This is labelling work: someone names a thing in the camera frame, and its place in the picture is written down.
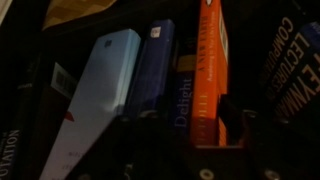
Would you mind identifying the black cube bookshelf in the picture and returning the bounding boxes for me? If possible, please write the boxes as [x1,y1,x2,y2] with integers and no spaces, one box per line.
[0,0,320,141]

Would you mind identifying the orange paperback book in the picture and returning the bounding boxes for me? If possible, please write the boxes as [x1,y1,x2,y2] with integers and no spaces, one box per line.
[189,0,231,148]

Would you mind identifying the black barcode book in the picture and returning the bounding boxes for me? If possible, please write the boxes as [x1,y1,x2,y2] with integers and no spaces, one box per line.
[26,61,79,180]

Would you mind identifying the tan wicker basket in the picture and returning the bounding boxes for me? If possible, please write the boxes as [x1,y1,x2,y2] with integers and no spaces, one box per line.
[42,0,118,30]

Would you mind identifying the blue hardcover book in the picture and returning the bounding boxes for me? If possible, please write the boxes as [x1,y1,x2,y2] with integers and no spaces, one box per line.
[124,18,177,121]

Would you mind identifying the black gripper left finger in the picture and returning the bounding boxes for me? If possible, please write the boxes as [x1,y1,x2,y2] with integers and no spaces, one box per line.
[89,97,192,161]

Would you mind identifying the black Computation book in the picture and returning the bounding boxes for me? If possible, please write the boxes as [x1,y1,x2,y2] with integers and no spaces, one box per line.
[0,49,44,180]

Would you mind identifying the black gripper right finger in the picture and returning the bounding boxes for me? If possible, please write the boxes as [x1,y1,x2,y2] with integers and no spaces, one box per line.
[219,94,301,161]

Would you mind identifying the dark blue Delight book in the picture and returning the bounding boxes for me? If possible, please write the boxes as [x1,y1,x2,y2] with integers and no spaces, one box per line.
[169,39,198,138]

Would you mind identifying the black Feynman Lectures book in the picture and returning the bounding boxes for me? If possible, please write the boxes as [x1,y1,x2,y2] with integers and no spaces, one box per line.
[256,13,320,134]

